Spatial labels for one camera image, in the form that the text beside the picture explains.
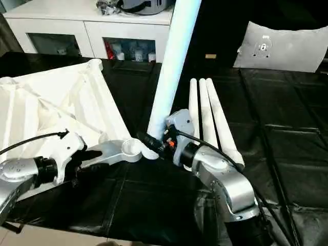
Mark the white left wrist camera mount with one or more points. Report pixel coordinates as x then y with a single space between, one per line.
66 146

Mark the white plastic table top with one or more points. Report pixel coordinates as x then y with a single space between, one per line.
51 102

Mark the white cabinet with glass doors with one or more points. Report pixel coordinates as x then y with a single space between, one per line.
77 25

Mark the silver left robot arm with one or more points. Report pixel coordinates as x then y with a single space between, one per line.
18 169

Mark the black sofa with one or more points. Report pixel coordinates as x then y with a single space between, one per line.
225 25

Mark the white plastic table leg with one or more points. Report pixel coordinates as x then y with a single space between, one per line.
194 102
206 102
176 51
222 115

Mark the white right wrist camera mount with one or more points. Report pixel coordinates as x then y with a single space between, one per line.
182 120

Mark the grey printed cushion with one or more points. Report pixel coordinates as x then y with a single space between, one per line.
279 51

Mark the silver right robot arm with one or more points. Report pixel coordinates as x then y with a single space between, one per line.
230 184

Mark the red bottle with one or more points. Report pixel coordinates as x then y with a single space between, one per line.
109 50

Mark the black work mat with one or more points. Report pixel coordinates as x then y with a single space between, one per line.
153 192

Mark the metal parts clutter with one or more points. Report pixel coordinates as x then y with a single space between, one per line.
107 6

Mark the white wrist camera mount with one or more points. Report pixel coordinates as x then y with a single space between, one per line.
182 120
66 146

